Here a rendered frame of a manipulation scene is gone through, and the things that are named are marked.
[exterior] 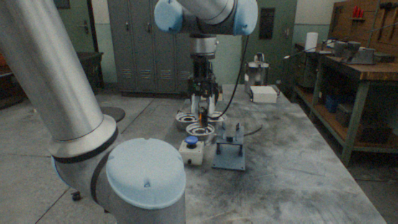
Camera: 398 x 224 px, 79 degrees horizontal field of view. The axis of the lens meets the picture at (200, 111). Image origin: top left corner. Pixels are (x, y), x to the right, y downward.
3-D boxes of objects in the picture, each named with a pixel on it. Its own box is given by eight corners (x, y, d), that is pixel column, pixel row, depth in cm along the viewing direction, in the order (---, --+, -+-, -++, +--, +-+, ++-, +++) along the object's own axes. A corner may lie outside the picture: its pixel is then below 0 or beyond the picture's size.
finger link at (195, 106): (186, 124, 73) (188, 96, 70) (189, 117, 79) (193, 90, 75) (196, 126, 73) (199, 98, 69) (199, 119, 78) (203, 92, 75)
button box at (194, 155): (183, 152, 82) (182, 139, 80) (203, 153, 81) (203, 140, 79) (178, 165, 74) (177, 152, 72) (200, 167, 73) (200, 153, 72)
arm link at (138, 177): (153, 266, 34) (145, 188, 29) (96, 223, 41) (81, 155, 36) (200, 213, 43) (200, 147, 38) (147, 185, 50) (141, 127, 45)
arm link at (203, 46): (191, 36, 70) (219, 36, 69) (191, 51, 72) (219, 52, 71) (186, 38, 64) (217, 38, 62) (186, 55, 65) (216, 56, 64)
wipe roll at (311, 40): (302, 50, 282) (305, 32, 274) (313, 50, 280) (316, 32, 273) (305, 51, 271) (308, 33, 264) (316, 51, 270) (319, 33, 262)
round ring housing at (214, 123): (225, 120, 107) (226, 111, 105) (227, 130, 97) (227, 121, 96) (201, 120, 107) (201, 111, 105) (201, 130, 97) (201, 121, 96)
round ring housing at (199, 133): (183, 144, 87) (183, 134, 85) (188, 131, 96) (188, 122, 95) (212, 146, 85) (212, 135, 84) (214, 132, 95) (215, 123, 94)
